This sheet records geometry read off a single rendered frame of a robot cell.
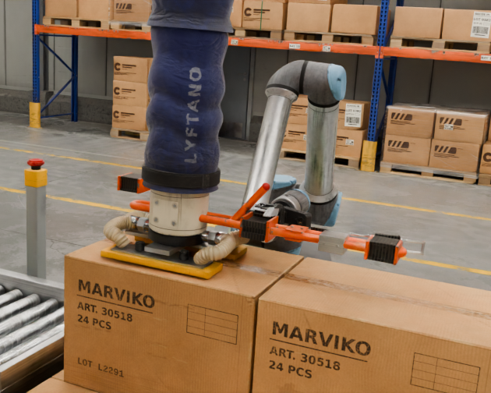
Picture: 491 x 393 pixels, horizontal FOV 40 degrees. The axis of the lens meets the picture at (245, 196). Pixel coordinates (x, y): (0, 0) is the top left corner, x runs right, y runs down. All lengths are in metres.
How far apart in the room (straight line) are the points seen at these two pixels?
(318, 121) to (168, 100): 0.75
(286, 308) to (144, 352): 0.47
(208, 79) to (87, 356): 0.88
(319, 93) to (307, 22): 6.99
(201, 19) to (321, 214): 1.15
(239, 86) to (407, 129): 3.20
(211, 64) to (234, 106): 9.22
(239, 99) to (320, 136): 8.58
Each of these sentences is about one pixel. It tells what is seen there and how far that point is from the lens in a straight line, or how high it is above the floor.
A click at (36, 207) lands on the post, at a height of 0.84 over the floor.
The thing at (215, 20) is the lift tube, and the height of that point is 1.63.
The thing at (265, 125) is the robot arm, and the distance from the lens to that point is 2.32.
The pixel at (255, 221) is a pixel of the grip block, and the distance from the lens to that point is 1.86.
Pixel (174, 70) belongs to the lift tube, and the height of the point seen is 1.49.
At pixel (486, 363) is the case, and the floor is 0.90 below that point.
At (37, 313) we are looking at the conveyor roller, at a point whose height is 0.54.
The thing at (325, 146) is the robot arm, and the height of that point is 1.22.
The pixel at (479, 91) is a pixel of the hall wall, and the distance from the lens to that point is 10.24.
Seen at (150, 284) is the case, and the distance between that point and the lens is 1.90.
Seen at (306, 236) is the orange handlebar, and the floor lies 1.08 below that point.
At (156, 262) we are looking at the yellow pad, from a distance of 1.91.
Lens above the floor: 1.58
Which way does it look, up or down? 13 degrees down
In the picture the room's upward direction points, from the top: 4 degrees clockwise
